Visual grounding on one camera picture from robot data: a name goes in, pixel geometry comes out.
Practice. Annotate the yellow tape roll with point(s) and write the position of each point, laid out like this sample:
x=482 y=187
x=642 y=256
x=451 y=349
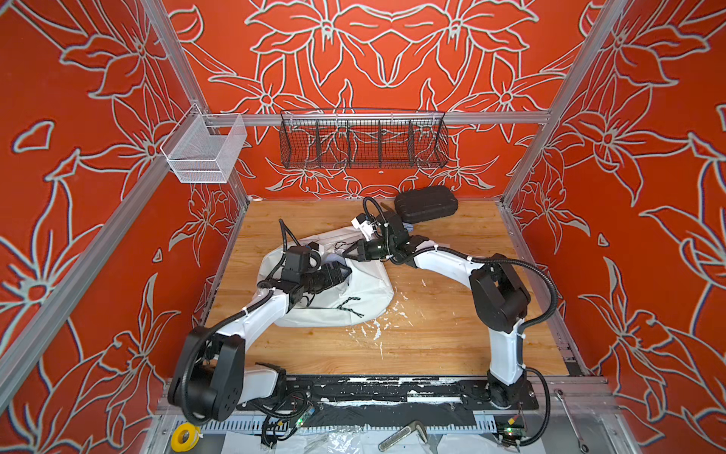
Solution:
x=185 y=438

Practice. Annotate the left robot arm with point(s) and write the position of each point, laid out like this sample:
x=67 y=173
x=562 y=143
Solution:
x=211 y=378

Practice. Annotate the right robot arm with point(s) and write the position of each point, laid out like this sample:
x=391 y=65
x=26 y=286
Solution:
x=500 y=297

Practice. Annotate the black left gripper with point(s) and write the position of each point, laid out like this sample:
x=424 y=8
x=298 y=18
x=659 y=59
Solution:
x=335 y=273

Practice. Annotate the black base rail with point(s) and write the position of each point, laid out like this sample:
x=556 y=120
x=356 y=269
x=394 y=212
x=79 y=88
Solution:
x=472 y=392

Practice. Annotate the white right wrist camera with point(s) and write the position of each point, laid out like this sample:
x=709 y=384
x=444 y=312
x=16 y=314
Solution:
x=365 y=226

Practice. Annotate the black hard zip case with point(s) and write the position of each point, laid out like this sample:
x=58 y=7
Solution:
x=426 y=204

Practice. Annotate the grey angled metal bracket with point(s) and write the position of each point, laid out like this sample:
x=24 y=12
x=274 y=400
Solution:
x=415 y=427

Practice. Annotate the white canvas backpack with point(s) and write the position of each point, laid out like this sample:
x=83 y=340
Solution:
x=363 y=297

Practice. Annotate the white wire wall basket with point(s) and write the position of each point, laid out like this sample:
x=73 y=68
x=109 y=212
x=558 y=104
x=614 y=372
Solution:
x=204 y=148

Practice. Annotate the silver wrench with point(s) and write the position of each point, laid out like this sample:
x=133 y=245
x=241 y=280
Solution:
x=583 y=447

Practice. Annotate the black wire wall basket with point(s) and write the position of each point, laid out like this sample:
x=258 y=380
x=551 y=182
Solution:
x=343 y=138

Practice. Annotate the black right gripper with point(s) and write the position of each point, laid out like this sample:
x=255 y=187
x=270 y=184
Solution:
x=361 y=253

